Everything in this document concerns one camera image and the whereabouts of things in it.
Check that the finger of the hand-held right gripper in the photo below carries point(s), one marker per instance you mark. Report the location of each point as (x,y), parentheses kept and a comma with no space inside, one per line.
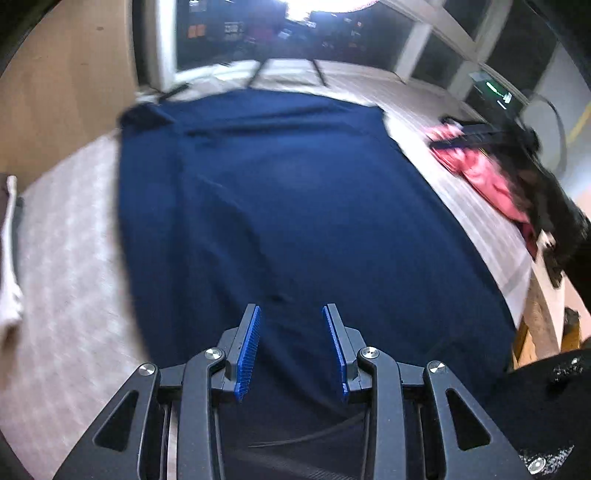
(475,139)
(464,123)

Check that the black tripod stand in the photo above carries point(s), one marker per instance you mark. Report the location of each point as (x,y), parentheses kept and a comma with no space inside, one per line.
(318,74)

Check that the light wooden board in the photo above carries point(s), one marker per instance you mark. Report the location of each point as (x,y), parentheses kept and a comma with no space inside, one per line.
(64,78)

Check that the pink garment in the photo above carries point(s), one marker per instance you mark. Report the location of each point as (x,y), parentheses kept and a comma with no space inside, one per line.
(485,177)

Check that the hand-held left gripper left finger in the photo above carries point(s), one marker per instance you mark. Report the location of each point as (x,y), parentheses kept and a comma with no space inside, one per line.
(247,355)

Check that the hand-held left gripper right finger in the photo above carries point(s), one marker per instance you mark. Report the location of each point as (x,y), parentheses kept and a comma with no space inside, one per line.
(334,355)

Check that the navy blue garment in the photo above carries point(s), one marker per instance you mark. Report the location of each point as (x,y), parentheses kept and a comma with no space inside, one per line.
(286,207)

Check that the cream knit cloth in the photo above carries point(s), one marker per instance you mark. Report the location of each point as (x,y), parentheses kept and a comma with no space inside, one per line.
(9,277)

